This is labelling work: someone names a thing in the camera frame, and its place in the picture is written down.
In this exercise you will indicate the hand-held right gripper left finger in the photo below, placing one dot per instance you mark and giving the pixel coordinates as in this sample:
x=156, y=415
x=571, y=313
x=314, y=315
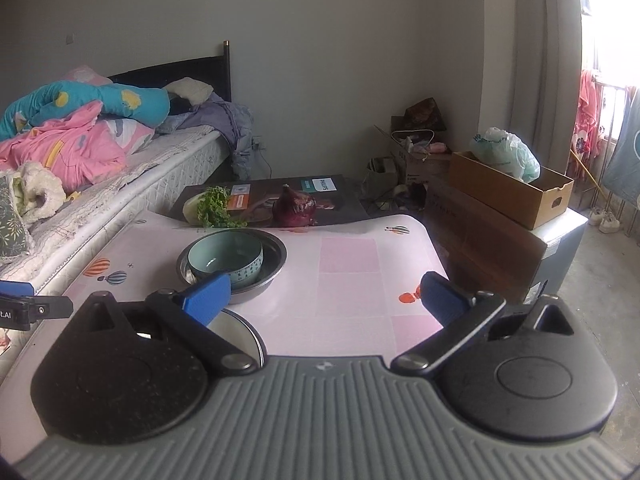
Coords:
x=207, y=296

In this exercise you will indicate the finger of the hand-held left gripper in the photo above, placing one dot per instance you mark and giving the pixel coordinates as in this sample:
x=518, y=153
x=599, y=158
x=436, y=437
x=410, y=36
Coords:
x=50, y=306

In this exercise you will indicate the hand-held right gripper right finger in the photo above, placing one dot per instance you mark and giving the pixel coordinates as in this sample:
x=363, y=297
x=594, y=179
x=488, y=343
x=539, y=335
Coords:
x=442, y=299

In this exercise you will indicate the green ceramic bowl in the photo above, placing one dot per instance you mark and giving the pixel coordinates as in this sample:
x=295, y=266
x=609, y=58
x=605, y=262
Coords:
x=225, y=260

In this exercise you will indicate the white printed plate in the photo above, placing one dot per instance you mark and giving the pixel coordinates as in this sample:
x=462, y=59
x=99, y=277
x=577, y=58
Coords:
x=235, y=335

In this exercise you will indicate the deep steel bowl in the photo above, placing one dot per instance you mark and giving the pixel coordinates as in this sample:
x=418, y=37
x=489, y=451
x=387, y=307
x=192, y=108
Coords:
x=272, y=260

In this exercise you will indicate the brown wooden board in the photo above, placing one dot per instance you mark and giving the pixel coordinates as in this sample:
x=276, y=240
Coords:
x=480, y=245

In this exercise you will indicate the leafy green vegetable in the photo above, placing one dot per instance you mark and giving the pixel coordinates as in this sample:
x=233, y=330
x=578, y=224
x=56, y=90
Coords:
x=215, y=207

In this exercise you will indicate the green leaf-patterned pillow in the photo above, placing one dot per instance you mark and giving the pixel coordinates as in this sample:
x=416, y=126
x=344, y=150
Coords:
x=12, y=225

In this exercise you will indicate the pink printed table cover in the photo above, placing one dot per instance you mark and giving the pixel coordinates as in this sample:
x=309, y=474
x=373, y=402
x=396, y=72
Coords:
x=350, y=285

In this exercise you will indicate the white fluffy cloth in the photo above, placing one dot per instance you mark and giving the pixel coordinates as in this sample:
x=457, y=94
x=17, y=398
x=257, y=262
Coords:
x=40, y=190

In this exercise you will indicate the red onion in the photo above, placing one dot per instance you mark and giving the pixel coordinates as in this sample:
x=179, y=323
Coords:
x=295, y=207

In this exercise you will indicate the long open cardboard box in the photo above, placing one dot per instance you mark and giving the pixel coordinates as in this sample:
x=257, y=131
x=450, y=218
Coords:
x=525, y=200

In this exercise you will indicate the printed cardboard box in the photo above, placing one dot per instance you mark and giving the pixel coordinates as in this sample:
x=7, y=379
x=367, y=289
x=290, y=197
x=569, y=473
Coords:
x=420, y=170

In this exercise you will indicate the grey cabinet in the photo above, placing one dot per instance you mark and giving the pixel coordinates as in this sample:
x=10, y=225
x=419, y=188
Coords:
x=565, y=250

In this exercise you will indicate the white bed mattress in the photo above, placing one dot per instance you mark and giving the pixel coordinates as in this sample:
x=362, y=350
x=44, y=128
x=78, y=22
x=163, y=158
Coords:
x=150, y=175

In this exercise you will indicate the dark flat box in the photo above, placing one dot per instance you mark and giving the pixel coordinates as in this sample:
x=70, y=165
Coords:
x=345, y=205

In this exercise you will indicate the small grey bag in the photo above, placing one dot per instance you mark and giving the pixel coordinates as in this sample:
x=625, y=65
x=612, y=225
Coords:
x=382, y=175

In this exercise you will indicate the pink clothing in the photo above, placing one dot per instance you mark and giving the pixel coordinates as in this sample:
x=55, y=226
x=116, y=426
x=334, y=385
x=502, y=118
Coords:
x=75, y=150

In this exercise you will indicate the pale green plastic bag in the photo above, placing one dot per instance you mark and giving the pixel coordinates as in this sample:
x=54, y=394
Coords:
x=510, y=155

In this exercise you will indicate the white shoe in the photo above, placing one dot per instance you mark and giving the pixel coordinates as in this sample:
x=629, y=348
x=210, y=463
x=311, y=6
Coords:
x=610, y=222
x=596, y=216

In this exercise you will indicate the grey clothing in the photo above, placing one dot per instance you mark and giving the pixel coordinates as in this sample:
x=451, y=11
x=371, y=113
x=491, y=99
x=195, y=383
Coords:
x=220, y=120

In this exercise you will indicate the brown bag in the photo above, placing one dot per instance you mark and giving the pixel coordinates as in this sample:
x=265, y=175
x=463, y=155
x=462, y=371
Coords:
x=425, y=115

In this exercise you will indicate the yellow broom stick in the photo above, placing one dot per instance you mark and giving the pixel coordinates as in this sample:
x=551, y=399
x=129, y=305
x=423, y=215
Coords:
x=590, y=174

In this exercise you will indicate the white pillow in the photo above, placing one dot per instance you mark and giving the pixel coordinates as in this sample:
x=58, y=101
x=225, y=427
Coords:
x=190, y=89

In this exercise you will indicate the black bed headboard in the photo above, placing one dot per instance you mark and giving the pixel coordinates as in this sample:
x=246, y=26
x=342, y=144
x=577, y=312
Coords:
x=200, y=67

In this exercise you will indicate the blue hanging cloth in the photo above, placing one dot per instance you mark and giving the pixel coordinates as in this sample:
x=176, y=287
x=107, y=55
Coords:
x=625, y=150

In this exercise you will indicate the pink hanging clothes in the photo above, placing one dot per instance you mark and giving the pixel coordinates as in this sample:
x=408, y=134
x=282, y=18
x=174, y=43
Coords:
x=587, y=110

